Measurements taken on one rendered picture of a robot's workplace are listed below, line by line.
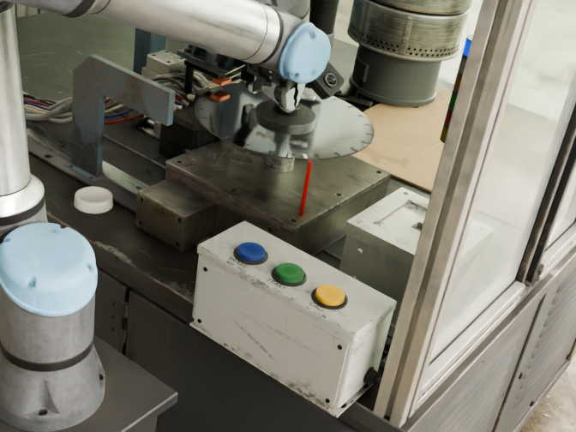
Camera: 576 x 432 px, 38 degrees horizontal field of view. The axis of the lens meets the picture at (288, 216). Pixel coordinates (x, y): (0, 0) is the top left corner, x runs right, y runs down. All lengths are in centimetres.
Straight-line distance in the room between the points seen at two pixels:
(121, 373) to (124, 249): 32
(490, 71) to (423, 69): 125
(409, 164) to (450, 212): 91
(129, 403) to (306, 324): 26
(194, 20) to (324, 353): 48
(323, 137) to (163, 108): 28
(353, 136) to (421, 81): 72
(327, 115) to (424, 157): 45
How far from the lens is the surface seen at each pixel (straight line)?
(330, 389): 117
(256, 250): 120
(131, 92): 152
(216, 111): 152
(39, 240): 106
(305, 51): 107
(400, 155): 194
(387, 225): 135
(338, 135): 150
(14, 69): 105
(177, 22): 97
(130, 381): 120
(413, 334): 112
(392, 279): 133
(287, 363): 120
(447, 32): 214
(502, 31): 93
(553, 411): 256
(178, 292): 137
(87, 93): 161
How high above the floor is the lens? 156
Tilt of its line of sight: 30 degrees down
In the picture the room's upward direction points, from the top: 10 degrees clockwise
